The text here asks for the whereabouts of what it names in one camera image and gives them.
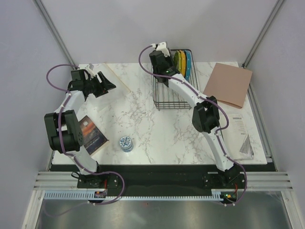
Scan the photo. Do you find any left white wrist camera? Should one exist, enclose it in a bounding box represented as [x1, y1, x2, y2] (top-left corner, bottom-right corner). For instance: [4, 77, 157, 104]
[84, 63, 95, 75]

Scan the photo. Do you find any white slotted cable duct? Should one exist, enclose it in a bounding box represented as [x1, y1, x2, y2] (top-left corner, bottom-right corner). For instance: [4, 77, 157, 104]
[43, 190, 235, 201]

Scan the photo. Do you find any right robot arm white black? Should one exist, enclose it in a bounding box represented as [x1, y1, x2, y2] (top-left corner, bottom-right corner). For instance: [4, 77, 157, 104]
[149, 48, 235, 188]

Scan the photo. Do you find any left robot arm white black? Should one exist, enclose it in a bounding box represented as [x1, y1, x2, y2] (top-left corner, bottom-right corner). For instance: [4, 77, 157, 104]
[44, 65, 116, 187]

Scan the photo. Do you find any green polka dot plate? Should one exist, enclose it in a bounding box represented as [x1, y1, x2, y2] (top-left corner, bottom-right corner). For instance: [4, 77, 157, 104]
[174, 50, 182, 71]

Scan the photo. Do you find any orange polka dot plate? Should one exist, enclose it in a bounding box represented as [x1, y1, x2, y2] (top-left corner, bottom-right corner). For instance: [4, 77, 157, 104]
[179, 50, 186, 77]

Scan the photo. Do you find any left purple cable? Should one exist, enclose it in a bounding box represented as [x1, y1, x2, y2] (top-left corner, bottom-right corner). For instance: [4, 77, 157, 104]
[45, 63, 126, 206]

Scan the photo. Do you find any white paper sheet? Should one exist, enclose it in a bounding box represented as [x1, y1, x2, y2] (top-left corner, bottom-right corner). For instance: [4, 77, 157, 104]
[222, 104, 267, 165]

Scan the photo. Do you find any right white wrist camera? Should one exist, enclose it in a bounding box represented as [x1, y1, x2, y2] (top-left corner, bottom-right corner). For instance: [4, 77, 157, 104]
[151, 42, 170, 57]

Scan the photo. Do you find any dark hardcover book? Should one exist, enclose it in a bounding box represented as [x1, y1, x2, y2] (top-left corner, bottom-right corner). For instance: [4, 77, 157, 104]
[79, 115, 109, 156]

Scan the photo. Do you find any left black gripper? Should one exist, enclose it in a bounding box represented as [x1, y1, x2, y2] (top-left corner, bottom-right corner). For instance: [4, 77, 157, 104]
[84, 72, 116, 98]

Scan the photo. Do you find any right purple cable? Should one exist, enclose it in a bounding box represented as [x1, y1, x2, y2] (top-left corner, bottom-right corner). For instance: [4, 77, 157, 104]
[138, 44, 248, 207]

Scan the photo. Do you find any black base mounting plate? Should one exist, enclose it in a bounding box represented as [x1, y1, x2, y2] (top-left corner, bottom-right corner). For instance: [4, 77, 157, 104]
[76, 164, 247, 200]

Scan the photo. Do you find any black wire dish rack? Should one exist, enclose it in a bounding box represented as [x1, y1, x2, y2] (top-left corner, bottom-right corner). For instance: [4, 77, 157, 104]
[152, 49, 199, 110]

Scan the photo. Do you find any purple cable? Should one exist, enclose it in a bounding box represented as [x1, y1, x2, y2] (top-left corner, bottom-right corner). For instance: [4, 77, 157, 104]
[45, 63, 126, 206]
[138, 44, 248, 207]

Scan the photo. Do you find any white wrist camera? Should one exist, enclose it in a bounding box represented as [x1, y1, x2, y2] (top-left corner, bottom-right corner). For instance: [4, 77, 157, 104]
[151, 42, 170, 57]
[84, 63, 95, 75]

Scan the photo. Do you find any blue white ceramic cup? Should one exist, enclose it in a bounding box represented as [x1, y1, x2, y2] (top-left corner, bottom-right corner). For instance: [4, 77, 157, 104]
[119, 136, 133, 153]

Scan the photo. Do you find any blue polka dot plate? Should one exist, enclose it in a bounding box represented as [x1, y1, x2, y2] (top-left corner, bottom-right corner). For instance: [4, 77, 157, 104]
[185, 50, 192, 81]

